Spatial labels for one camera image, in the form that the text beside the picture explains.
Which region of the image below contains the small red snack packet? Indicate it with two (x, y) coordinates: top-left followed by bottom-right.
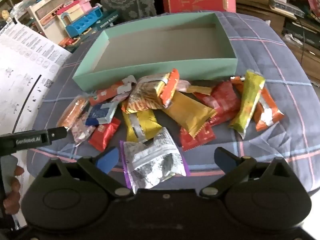
(88, 117), (121, 152)

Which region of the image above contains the white printed instruction sheet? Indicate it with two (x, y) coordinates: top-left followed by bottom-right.
(0, 21), (73, 230)

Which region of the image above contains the orange clear snack bar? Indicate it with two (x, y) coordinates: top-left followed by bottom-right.
(56, 95), (88, 130)

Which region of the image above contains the yellow green snack bar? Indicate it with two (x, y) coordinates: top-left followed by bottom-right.
(229, 70), (265, 139)

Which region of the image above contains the green cardboard tray box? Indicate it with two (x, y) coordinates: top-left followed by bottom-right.
(73, 12), (238, 92)

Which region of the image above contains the orange red snack bar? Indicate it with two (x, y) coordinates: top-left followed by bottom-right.
(159, 68), (180, 108)

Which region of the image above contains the yellow silver snack packet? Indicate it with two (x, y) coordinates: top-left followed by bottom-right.
(123, 109), (162, 142)

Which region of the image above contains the toy kitchen playset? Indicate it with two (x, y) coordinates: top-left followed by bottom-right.
(27, 0), (119, 47)

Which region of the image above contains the pink clear snack packet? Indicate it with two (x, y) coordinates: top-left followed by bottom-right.
(71, 112), (96, 146)

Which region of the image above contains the orange striped chips packet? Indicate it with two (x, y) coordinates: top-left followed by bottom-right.
(121, 73), (173, 114)

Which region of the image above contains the orange white snack bar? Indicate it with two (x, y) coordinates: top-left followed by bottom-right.
(89, 75), (137, 106)

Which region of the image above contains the person's hand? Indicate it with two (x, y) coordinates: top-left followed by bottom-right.
(3, 166), (24, 215)

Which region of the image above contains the red crinkled snack packet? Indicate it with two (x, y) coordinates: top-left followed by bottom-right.
(194, 81), (241, 126)

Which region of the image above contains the orange silver snack packet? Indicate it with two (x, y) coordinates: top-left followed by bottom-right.
(231, 76), (284, 132)

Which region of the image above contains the red square snack packet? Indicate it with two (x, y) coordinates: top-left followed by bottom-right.
(180, 122), (216, 151)

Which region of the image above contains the silver purple snack packet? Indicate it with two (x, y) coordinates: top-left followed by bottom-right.
(120, 127), (188, 194)

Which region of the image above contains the golden brown snack bar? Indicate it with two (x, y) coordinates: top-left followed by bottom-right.
(162, 92), (217, 138)

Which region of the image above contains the blue white snack packet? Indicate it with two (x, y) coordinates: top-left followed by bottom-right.
(85, 101), (119, 126)

